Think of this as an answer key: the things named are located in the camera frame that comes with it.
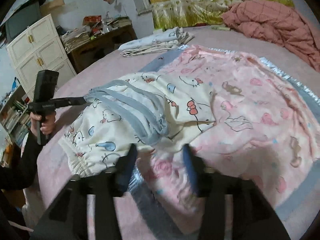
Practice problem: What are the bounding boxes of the white hello kitty pants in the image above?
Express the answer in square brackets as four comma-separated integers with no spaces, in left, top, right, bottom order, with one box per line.
[59,72,215,177]

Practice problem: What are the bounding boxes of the person left hand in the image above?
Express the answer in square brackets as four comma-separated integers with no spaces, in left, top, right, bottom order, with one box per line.
[30,112,56,136]

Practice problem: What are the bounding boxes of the white cabinet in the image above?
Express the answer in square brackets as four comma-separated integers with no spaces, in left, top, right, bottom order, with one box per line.
[7,14,76,100]

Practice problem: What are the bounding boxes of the dark wooden desk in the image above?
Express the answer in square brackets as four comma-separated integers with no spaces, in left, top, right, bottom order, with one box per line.
[68,25,137,74]

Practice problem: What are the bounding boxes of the stack of papers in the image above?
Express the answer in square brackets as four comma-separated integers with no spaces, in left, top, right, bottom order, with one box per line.
[60,28,91,54]

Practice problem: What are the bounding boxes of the pink cartoon print pants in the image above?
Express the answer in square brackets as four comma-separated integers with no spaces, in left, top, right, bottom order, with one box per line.
[138,46,319,239]

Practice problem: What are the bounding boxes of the red box on desk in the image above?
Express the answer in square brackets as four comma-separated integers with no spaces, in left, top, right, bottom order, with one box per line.
[82,15,102,25]

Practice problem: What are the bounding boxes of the clear plastic bottle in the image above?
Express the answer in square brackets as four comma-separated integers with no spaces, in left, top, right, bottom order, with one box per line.
[101,19,109,33]

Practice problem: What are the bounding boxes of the green white small box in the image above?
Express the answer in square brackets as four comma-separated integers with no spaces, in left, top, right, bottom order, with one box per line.
[153,29,164,34]

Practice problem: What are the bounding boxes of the folded blue white cloth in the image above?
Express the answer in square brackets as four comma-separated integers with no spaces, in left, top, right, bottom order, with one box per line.
[118,27,188,51]

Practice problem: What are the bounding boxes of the folded cream cloth stack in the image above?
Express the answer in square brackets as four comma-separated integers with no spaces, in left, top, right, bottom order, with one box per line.
[120,33,195,57]

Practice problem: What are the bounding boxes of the pale green comb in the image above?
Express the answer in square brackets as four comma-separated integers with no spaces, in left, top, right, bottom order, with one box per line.
[210,25,231,31]

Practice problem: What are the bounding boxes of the pink plaid quilt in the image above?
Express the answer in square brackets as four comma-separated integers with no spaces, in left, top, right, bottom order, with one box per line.
[221,0,319,72]

